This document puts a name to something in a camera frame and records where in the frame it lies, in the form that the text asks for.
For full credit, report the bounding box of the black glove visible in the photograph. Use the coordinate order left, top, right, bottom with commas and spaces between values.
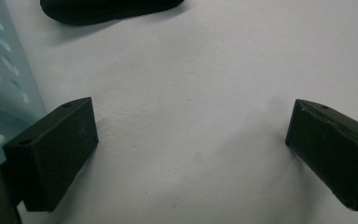
39, 0, 186, 26

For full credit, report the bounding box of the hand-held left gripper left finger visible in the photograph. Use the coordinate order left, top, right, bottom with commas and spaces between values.
2, 96, 100, 214

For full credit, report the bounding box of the teal plastic basket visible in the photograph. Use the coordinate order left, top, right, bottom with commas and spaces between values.
0, 0, 48, 164

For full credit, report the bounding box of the white table mat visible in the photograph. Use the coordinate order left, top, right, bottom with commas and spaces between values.
5, 0, 358, 224

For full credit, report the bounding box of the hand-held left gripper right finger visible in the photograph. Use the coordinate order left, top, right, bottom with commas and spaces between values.
284, 98, 358, 213

